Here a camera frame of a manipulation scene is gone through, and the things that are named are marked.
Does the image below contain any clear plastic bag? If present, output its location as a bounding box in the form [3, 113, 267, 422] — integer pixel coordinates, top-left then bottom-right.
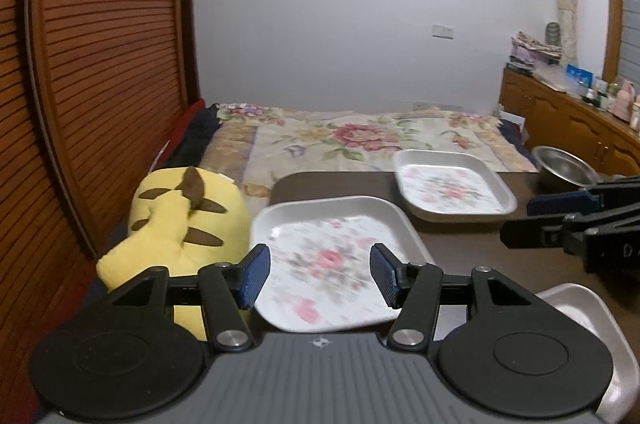
[534, 66, 572, 93]

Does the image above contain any stainless steel bowl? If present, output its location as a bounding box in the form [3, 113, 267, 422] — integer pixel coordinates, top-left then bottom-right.
[531, 145, 599, 193]

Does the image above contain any floral blanket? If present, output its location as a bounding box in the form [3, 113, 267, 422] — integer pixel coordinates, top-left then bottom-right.
[200, 103, 538, 207]

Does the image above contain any blue white box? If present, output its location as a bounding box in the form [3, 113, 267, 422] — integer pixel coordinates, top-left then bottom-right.
[566, 64, 594, 88]

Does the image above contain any yellow plush toy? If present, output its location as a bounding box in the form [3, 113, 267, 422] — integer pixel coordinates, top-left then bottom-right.
[96, 165, 252, 340]

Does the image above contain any patterned fabric basket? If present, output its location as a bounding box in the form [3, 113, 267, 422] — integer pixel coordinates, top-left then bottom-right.
[511, 30, 564, 66]

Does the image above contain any wooden sideboard cabinet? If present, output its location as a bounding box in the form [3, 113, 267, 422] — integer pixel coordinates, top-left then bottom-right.
[499, 68, 640, 178]

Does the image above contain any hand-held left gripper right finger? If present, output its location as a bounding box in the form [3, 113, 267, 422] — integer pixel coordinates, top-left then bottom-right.
[369, 243, 543, 351]

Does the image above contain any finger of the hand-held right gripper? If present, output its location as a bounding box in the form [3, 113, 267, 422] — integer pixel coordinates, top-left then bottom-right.
[526, 175, 640, 218]
[499, 203, 640, 251]

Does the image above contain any red cloth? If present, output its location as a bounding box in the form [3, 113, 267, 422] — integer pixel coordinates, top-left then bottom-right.
[149, 98, 207, 172]

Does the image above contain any pink bottle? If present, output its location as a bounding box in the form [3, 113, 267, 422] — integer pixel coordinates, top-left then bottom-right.
[616, 81, 636, 121]

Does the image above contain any louvred wooden wardrobe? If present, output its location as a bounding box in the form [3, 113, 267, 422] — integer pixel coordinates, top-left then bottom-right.
[0, 0, 203, 424]

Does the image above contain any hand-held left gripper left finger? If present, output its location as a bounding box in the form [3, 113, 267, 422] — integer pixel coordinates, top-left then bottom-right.
[102, 243, 273, 353]

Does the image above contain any square floral plate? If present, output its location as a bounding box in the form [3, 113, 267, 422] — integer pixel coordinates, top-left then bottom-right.
[532, 283, 640, 424]
[392, 149, 518, 223]
[250, 195, 436, 334]

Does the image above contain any white cardboard box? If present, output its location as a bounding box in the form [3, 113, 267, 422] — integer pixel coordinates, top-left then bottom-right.
[497, 106, 527, 131]

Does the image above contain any wooden window frame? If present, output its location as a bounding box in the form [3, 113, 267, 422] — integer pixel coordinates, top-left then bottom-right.
[599, 0, 640, 97]

